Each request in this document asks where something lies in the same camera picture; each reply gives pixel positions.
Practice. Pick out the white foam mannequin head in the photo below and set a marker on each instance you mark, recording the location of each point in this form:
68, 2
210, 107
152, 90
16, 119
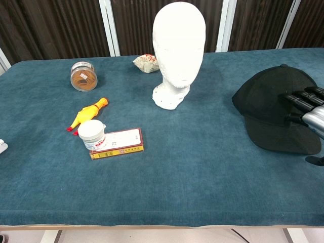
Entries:
177, 50

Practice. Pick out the black baseball cap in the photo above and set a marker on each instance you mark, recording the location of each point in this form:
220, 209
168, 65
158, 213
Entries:
263, 101

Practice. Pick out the dark brown curtain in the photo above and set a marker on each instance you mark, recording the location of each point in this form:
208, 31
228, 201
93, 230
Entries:
63, 27

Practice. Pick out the blue velvet tablecloth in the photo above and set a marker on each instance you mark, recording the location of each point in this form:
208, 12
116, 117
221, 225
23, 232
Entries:
177, 164

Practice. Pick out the metal table leg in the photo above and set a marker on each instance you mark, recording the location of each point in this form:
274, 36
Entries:
56, 236
287, 236

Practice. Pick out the clear jar of rubber bands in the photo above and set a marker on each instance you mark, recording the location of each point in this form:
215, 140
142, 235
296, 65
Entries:
83, 78

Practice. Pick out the red yellow flat box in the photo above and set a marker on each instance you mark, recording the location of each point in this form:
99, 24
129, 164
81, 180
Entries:
121, 144

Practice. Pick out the yellow rubber chicken toy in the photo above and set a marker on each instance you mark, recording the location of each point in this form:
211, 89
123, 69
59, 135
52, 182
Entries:
88, 112

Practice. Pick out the white plastic cream jar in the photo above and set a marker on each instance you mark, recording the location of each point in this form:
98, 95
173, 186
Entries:
91, 135

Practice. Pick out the white partition post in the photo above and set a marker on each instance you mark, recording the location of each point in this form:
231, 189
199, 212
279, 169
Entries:
4, 60
288, 25
225, 25
109, 27

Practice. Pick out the white plastic object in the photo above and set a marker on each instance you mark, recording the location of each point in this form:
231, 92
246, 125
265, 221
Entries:
2, 146

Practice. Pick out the right robot hand black silver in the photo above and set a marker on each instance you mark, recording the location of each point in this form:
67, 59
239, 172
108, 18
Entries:
314, 119

